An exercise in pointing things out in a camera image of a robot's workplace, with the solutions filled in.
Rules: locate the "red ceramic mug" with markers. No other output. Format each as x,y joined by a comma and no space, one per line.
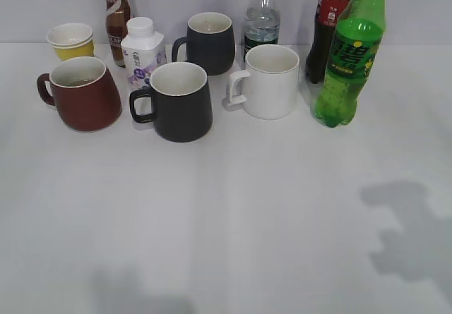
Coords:
83,92

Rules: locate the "green soda bottle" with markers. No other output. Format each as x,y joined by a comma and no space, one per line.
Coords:
358,34

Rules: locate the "yellow paper cup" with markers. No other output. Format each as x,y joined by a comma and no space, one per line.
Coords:
71,40

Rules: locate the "black mug front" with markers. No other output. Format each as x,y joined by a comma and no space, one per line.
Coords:
177,102

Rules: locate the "white ceramic mug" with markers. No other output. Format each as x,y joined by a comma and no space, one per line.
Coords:
268,85

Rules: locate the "dark grey mug back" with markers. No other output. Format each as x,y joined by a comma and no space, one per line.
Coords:
209,42

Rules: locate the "white yogurt drink bottle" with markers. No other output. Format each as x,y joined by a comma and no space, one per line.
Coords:
143,51

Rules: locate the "clear water bottle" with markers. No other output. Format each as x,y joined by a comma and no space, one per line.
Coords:
261,24

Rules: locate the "brown tea bottle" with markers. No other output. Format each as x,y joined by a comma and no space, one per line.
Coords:
118,12

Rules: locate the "cola bottle red label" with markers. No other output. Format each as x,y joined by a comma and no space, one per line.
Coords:
326,18

